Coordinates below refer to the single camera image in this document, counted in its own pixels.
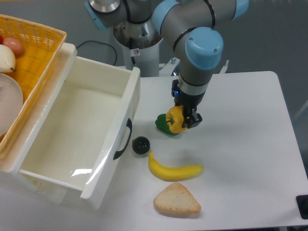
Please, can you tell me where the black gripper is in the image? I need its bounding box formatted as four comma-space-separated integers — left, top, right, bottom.
171, 79, 205, 129

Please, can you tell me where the yellow bell pepper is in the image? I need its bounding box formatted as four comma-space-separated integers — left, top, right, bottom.
166, 105, 187, 133

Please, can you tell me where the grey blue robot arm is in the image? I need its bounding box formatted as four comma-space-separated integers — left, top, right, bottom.
85, 0, 249, 133

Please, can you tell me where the green bell pepper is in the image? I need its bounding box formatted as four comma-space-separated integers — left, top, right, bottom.
155, 114, 179, 136

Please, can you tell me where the open white drawer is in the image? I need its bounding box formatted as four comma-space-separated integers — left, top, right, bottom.
18, 56, 141, 210

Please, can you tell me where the white drawer cabinet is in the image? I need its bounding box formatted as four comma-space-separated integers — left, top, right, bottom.
0, 43, 77, 204

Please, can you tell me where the black round fruit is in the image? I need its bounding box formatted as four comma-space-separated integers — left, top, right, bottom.
132, 136, 150, 154

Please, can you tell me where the yellow banana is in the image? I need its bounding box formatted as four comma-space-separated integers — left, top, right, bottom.
148, 152, 204, 181

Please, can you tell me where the triangular bread slice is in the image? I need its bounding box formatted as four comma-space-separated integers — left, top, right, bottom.
153, 182, 202, 215

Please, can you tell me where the black corner device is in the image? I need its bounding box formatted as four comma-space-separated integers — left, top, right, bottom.
296, 194, 308, 219

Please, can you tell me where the yellow woven basket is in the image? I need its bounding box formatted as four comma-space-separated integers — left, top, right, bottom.
0, 14, 67, 159

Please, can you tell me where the red fruit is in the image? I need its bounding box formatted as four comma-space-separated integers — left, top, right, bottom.
0, 35, 4, 45

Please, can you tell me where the black drawer handle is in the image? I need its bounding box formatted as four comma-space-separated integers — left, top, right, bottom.
113, 118, 132, 160

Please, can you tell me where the black cable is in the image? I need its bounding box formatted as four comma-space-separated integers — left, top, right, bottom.
76, 40, 118, 66

